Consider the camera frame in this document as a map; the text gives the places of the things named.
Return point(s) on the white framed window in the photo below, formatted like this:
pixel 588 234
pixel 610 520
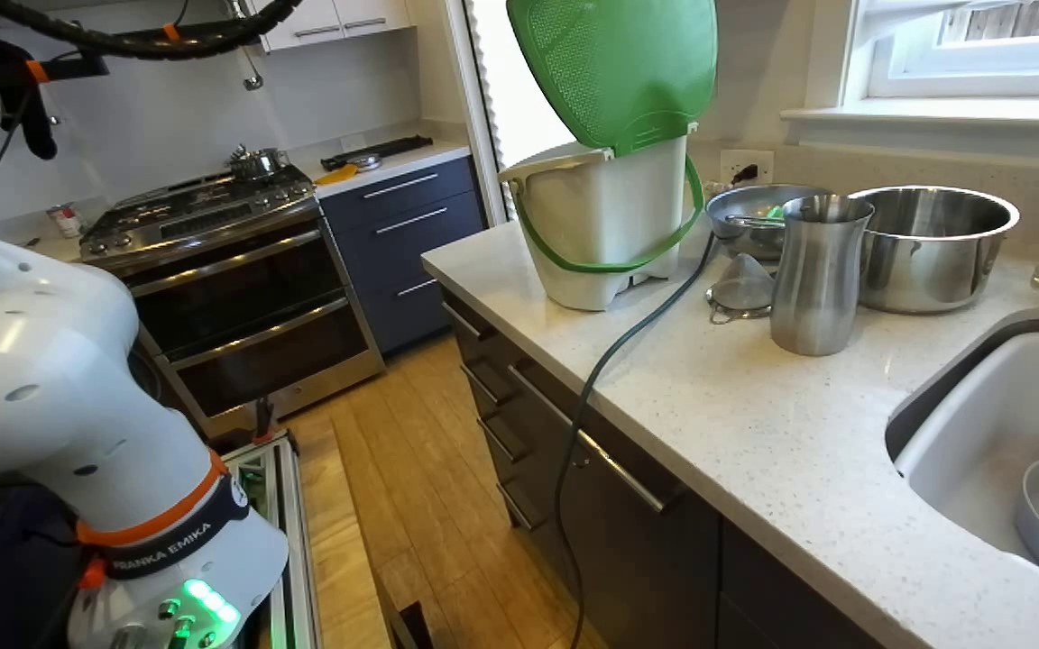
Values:
pixel 974 49

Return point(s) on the navy blue drawer cabinet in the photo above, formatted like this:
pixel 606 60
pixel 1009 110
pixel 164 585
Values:
pixel 406 245

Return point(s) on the tall stainless steel cup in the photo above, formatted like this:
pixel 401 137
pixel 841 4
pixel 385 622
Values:
pixel 816 281

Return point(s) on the white compost bin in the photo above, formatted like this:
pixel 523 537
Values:
pixel 603 218

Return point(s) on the steel kettle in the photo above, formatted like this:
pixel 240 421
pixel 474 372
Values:
pixel 256 162

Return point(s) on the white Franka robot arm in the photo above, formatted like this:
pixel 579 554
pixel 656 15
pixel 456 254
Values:
pixel 52 396

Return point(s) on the stainless steel oven range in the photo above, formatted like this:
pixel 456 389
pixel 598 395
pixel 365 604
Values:
pixel 244 301

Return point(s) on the green bin lid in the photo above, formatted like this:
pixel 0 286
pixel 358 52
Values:
pixel 615 67

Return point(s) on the small white bottle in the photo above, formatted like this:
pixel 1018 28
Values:
pixel 63 222

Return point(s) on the white undermount sink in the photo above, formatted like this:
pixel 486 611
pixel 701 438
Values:
pixel 1001 433

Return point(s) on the robot stand frame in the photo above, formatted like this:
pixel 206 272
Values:
pixel 289 543

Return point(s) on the white wall cabinet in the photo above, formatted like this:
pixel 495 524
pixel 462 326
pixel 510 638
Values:
pixel 335 18

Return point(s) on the stainless steel pot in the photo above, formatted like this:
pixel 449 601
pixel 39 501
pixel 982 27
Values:
pixel 936 245

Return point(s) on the metal mesh strainer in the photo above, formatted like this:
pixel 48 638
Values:
pixel 746 240

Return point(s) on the black flat tray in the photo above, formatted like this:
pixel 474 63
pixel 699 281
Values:
pixel 377 152

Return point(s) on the dark brown counter cabinet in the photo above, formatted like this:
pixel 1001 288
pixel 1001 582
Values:
pixel 615 527

